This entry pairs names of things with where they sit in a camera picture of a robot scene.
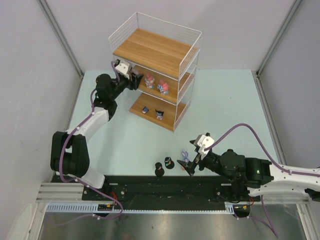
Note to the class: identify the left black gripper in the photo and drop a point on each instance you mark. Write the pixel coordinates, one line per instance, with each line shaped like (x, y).
(133, 81)

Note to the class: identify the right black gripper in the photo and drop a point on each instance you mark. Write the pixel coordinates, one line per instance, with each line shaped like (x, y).
(196, 161)

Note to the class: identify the purple rabbit figurine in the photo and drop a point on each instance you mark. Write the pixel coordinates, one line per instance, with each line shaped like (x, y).
(185, 156)

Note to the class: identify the pink bunny flower crown figurine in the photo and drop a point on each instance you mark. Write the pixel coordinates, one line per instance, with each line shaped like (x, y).
(149, 81)

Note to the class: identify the pink bunny blue bow figurine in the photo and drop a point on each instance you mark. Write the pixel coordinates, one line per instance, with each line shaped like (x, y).
(163, 87)

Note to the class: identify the black duck figurine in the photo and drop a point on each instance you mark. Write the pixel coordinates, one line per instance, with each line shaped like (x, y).
(159, 171)
(168, 162)

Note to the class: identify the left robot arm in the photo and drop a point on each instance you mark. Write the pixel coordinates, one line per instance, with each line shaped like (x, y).
(69, 149)

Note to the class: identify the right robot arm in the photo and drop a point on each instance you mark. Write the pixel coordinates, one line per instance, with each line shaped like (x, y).
(250, 177)

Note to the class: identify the small blue lying figurine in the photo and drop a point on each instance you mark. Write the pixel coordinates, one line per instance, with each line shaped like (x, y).
(145, 110)

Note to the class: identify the black eared purple figurine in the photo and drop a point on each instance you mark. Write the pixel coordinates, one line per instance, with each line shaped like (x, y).
(159, 114)

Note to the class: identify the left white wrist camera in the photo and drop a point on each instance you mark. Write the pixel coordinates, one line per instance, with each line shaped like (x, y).
(121, 68)

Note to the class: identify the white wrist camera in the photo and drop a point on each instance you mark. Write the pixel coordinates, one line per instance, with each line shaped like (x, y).
(203, 151)
(121, 68)

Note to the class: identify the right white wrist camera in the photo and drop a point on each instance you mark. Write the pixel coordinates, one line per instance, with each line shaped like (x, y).
(203, 151)

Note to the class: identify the white wire three-tier shelf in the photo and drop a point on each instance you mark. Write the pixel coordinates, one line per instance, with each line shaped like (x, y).
(168, 52)

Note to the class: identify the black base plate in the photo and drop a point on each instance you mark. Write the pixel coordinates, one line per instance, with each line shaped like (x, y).
(168, 193)

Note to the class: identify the aluminium frame rail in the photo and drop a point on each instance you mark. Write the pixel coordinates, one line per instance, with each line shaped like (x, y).
(60, 192)

